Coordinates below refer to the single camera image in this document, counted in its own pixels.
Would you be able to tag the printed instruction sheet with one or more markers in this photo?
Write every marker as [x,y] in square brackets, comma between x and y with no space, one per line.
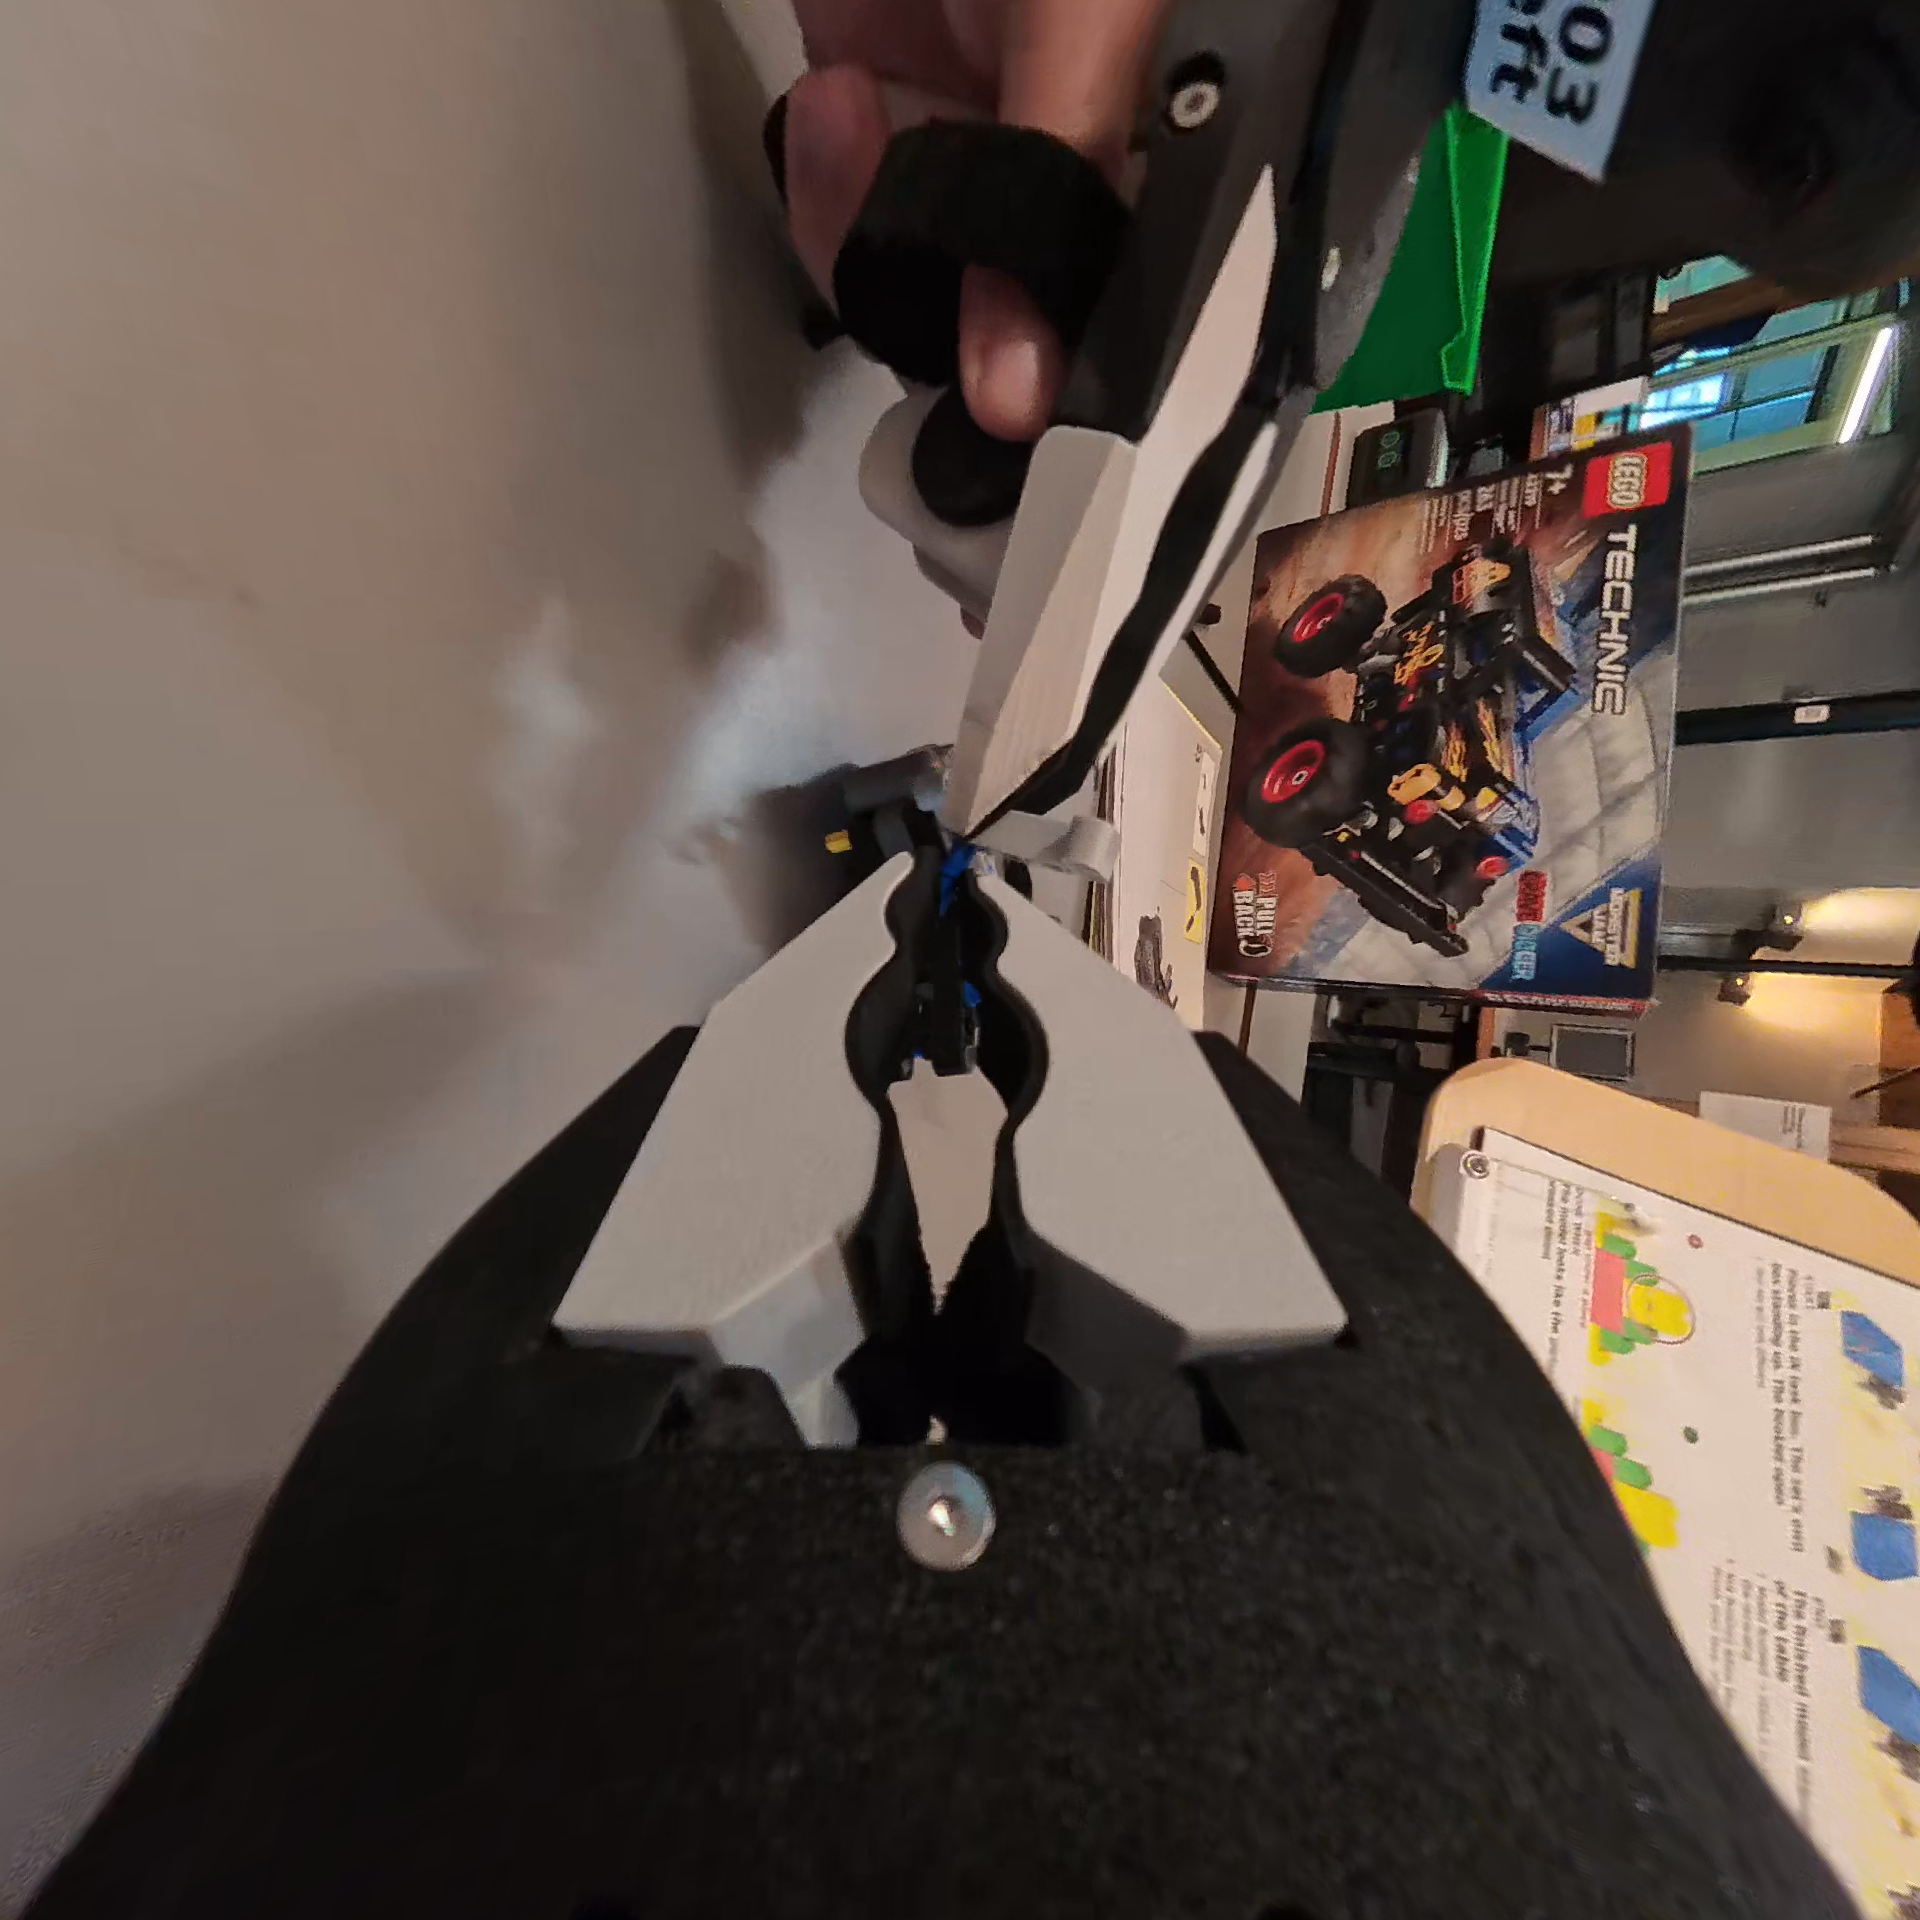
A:
[1724,1424]

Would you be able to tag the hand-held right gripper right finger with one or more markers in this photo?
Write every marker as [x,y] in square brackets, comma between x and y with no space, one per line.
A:
[1171,1184]

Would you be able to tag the black blue lego assembly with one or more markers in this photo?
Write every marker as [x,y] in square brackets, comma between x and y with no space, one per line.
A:
[941,991]

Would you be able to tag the wooden board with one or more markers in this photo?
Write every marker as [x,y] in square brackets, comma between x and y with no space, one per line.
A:
[1516,1109]

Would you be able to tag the person's left hand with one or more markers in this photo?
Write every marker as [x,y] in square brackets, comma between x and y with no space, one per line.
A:
[973,60]

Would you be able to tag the lego instruction booklet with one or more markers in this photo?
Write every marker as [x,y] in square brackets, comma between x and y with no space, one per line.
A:
[1154,811]

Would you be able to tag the black device green display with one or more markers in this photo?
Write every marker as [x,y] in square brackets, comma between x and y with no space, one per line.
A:
[1395,458]

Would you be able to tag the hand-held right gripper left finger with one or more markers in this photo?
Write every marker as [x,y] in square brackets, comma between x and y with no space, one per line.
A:
[721,1171]

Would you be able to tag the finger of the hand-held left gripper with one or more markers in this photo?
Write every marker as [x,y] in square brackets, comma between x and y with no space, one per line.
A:
[1244,480]
[1094,571]

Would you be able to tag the lego truck set box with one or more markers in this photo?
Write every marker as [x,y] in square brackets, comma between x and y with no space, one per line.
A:
[1440,720]

